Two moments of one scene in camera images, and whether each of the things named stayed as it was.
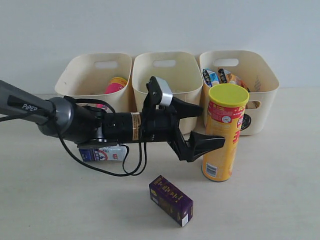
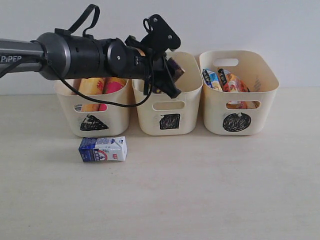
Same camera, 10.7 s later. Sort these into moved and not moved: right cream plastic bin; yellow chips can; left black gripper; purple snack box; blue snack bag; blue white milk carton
Moved: yellow chips can; purple snack box; left black gripper
Not moved: right cream plastic bin; blue snack bag; blue white milk carton
